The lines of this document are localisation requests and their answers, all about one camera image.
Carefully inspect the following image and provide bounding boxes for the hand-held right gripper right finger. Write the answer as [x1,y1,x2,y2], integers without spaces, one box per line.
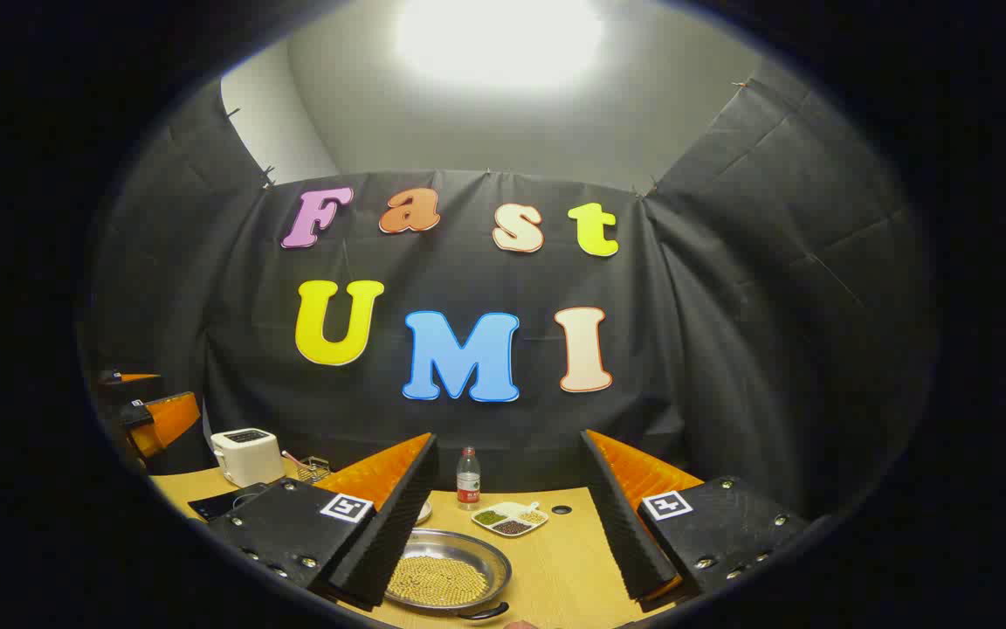
[580,429,811,604]

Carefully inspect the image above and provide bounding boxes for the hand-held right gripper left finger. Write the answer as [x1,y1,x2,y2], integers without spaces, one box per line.
[206,432,439,611]

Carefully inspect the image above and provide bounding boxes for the stainless steel pot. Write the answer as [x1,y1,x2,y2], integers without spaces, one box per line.
[381,527,513,623]

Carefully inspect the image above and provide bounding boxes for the black induction cooktop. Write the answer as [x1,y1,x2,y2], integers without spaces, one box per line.
[187,482,272,523]

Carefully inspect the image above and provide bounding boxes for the pile of soybeans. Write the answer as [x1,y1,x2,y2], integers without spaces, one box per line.
[388,555,488,608]

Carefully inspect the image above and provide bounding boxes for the clear plastic water bottle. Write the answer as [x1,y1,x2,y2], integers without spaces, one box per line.
[456,446,481,511]

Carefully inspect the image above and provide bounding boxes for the white toaster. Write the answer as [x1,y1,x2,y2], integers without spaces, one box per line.
[210,428,286,488]

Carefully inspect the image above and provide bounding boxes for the white divided dish of beans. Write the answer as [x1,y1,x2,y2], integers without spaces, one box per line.
[471,501,549,538]

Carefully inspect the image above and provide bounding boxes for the black backdrop cloth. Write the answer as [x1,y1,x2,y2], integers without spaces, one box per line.
[75,66,936,525]

